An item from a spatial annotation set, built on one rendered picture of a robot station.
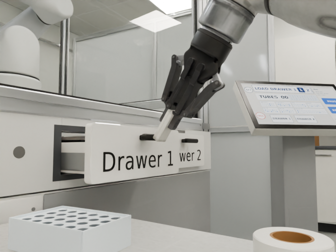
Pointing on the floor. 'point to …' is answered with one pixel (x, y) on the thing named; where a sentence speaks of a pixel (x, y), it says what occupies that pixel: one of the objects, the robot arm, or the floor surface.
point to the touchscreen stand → (293, 182)
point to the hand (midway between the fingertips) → (166, 125)
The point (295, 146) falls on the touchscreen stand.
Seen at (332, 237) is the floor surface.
